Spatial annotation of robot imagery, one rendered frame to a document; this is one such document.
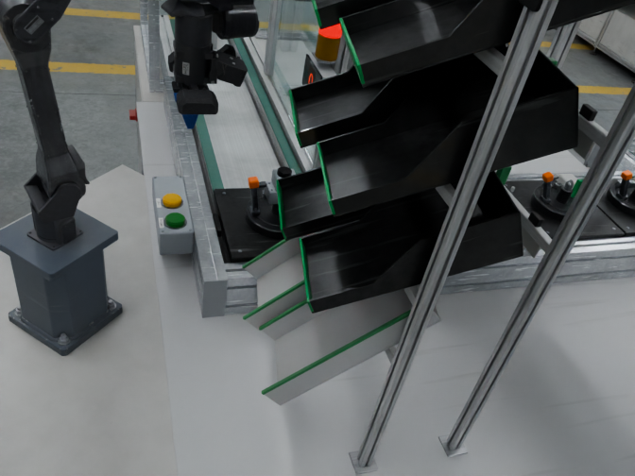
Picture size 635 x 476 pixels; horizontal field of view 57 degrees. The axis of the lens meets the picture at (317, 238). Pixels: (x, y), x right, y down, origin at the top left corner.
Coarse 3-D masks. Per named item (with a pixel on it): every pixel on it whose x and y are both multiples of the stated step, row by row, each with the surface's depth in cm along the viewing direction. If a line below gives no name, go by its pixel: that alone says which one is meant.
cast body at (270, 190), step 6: (282, 168) 121; (288, 168) 121; (276, 174) 121; (282, 174) 120; (288, 174) 120; (294, 174) 122; (270, 186) 122; (276, 186) 120; (270, 192) 121; (276, 192) 121; (270, 198) 121; (276, 198) 122
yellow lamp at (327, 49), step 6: (318, 36) 124; (318, 42) 125; (324, 42) 124; (330, 42) 123; (336, 42) 124; (318, 48) 125; (324, 48) 124; (330, 48) 124; (336, 48) 125; (318, 54) 126; (324, 54) 125; (330, 54) 125; (336, 54) 126; (330, 60) 126
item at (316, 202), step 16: (304, 176) 96; (320, 176) 97; (288, 192) 97; (304, 192) 96; (320, 192) 94; (288, 208) 94; (304, 208) 92; (320, 208) 91; (368, 208) 86; (288, 224) 91; (304, 224) 87; (320, 224) 87; (336, 224) 87
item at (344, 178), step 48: (432, 96) 73; (480, 96) 74; (528, 96) 74; (576, 96) 61; (336, 144) 76; (384, 144) 75; (432, 144) 72; (528, 144) 64; (576, 144) 65; (336, 192) 70; (384, 192) 66
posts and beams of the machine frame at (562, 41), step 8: (576, 24) 189; (560, 32) 193; (568, 32) 190; (560, 40) 192; (568, 40) 193; (552, 48) 196; (560, 48) 194; (568, 48) 194; (552, 56) 196; (560, 56) 197; (560, 64) 198
